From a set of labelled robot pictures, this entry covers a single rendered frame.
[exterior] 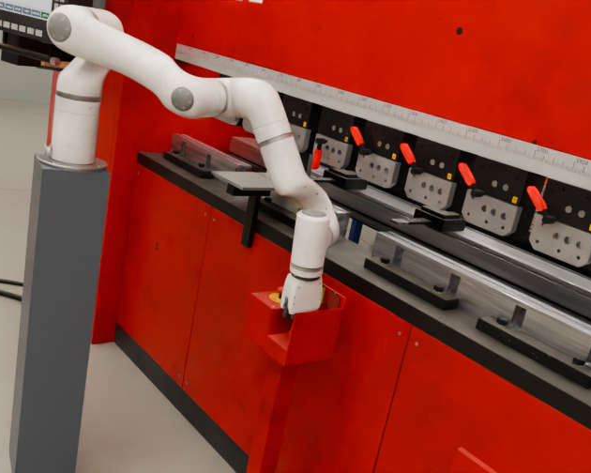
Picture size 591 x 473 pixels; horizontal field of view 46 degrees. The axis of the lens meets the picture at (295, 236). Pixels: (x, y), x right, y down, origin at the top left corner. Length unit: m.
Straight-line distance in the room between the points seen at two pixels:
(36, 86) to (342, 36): 7.37
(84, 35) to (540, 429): 1.42
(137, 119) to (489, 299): 1.69
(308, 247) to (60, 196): 0.70
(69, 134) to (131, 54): 0.29
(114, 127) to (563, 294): 1.83
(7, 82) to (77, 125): 7.28
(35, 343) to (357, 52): 1.25
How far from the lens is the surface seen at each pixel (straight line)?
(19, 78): 9.25
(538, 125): 1.69
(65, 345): 2.16
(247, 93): 1.71
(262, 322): 1.85
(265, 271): 2.22
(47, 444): 2.33
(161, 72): 1.80
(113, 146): 2.93
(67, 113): 1.98
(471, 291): 1.81
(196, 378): 2.64
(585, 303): 1.94
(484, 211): 1.77
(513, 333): 1.70
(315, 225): 1.68
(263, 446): 2.02
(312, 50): 2.25
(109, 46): 1.89
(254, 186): 2.12
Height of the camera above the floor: 1.47
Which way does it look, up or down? 16 degrees down
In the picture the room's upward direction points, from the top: 11 degrees clockwise
